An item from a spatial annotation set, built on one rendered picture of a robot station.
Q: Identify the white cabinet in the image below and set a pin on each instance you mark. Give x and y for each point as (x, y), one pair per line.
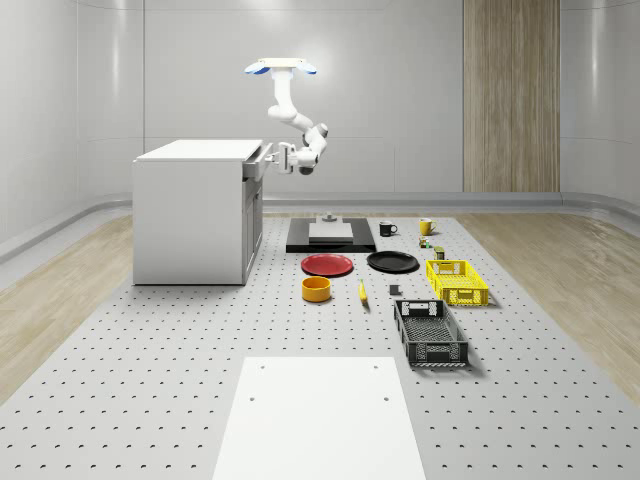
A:
(185, 215)

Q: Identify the black stove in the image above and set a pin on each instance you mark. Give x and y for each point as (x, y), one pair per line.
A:
(300, 237)

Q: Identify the black mug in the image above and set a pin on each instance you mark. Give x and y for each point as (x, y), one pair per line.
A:
(386, 230)

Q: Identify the black plate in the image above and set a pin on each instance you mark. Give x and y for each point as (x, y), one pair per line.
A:
(392, 262)

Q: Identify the grey cube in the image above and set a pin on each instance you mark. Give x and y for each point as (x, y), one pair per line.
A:
(395, 289)

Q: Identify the puzzle cube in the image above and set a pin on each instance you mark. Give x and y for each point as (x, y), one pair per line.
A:
(425, 243)

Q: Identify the white board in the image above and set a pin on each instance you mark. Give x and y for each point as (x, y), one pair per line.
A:
(320, 420)

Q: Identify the red plate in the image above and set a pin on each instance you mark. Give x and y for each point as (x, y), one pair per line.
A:
(327, 265)

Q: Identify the banana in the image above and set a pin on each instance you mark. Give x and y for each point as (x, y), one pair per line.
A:
(363, 292)

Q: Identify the white drawer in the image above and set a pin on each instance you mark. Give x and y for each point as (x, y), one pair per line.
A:
(255, 162)

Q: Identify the yellow bowl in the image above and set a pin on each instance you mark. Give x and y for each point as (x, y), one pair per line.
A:
(316, 292)

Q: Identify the yellow basket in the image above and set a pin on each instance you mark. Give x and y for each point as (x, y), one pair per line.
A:
(457, 296)

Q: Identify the dark grey basket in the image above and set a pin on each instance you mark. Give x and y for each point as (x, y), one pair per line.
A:
(435, 352)

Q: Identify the yellow mug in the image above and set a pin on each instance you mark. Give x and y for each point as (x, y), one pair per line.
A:
(426, 228)

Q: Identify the flat-sided can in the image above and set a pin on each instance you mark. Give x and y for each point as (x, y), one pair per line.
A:
(439, 253)

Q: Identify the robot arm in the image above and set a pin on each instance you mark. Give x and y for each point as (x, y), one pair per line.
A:
(283, 97)

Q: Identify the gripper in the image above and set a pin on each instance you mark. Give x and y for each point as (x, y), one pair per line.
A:
(285, 159)

